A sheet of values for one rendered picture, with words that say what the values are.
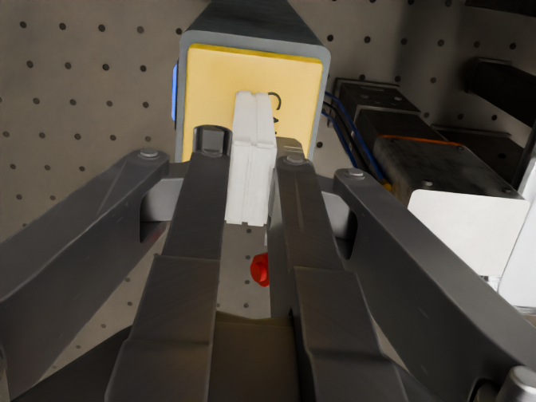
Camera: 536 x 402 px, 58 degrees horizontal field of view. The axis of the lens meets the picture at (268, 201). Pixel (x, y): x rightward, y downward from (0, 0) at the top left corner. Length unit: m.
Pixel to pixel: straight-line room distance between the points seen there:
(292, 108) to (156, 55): 0.48
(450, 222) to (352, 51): 0.37
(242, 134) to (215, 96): 0.06
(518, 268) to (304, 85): 0.34
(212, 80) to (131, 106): 0.50
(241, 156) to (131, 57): 0.55
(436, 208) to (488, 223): 0.04
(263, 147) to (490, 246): 0.28
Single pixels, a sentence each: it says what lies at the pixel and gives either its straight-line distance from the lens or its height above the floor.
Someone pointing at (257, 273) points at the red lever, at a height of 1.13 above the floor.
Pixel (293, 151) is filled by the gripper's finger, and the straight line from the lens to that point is 0.18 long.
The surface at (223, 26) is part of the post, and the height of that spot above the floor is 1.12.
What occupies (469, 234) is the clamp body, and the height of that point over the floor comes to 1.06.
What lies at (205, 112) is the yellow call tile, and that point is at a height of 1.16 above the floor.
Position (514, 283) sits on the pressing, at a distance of 0.53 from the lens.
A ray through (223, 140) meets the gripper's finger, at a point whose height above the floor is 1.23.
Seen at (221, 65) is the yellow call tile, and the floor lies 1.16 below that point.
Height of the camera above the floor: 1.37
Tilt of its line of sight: 63 degrees down
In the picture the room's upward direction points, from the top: 176 degrees clockwise
